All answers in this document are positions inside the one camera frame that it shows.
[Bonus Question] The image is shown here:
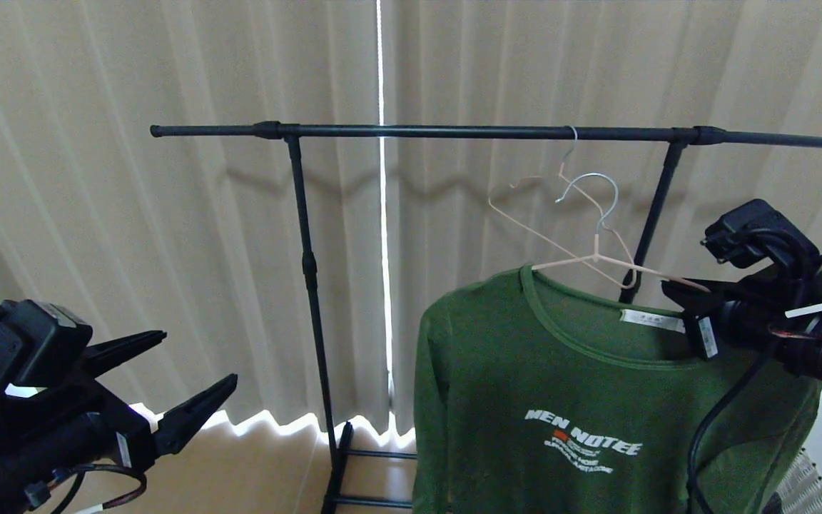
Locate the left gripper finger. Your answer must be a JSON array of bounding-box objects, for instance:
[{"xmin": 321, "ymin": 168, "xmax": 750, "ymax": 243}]
[
  {"xmin": 81, "ymin": 330, "xmax": 168, "ymax": 381},
  {"xmin": 153, "ymin": 373, "xmax": 238, "ymax": 458}
]

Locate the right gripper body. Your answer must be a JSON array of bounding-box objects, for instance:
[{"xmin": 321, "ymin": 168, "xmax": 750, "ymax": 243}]
[{"xmin": 682, "ymin": 298, "xmax": 822, "ymax": 400}]

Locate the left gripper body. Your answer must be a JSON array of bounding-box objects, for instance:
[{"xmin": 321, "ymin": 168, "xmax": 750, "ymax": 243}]
[{"xmin": 0, "ymin": 371, "xmax": 160, "ymax": 514}]

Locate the pink clothes hanger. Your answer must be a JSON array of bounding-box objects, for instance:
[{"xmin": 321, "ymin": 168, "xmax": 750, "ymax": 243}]
[
  {"xmin": 531, "ymin": 173, "xmax": 711, "ymax": 293},
  {"xmin": 487, "ymin": 126, "xmax": 640, "ymax": 290}
]

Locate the green printed shirt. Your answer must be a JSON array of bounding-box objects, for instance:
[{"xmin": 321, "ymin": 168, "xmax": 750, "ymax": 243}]
[{"xmin": 411, "ymin": 266, "xmax": 822, "ymax": 514}]

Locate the white laundry basket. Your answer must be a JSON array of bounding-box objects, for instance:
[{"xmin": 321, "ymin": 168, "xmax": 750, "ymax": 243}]
[{"xmin": 768, "ymin": 448, "xmax": 822, "ymax": 514}]

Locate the black clothes rack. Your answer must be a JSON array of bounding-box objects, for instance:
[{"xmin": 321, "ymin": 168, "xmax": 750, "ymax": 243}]
[{"xmin": 151, "ymin": 120, "xmax": 822, "ymax": 514}]

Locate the beige curtain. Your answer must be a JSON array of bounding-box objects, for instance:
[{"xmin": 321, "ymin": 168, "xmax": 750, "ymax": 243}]
[{"xmin": 0, "ymin": 0, "xmax": 822, "ymax": 438}]

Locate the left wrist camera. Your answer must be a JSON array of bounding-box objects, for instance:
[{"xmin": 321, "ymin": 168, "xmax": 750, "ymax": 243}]
[{"xmin": 0, "ymin": 300, "xmax": 94, "ymax": 415}]

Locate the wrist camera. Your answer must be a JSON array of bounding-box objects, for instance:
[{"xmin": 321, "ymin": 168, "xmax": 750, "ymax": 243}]
[
  {"xmin": 0, "ymin": 300, "xmax": 94, "ymax": 415},
  {"xmin": 701, "ymin": 198, "xmax": 822, "ymax": 293}
]

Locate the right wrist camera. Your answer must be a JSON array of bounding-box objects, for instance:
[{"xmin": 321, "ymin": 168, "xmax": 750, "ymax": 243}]
[{"xmin": 701, "ymin": 198, "xmax": 822, "ymax": 293}]

